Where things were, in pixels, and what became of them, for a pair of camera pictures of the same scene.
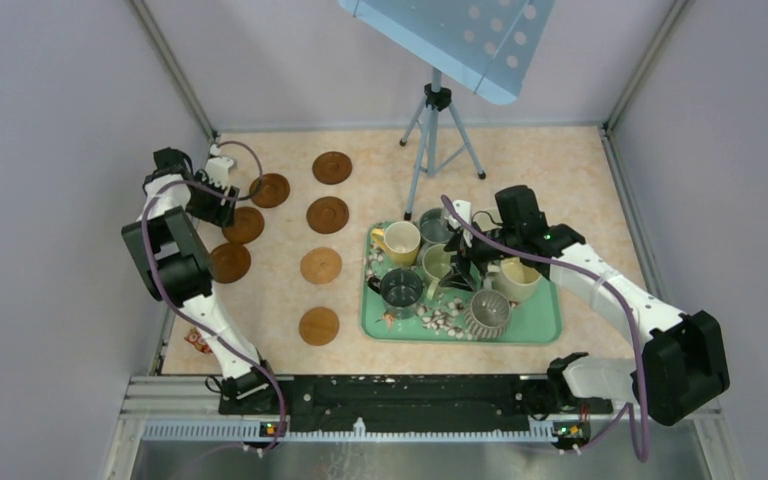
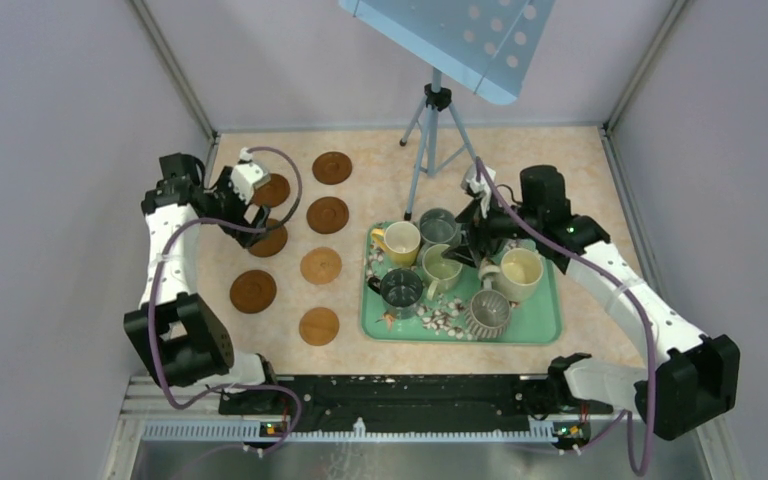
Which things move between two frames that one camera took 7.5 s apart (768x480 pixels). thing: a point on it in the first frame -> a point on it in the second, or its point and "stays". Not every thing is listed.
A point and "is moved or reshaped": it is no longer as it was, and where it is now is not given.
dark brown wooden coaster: [327, 215] stays
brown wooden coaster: [249, 226] is moved or reshaped
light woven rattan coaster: [321, 265] stays
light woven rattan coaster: [318, 326] stays
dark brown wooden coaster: [332, 168] stays
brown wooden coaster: [229, 262] -> [253, 291]
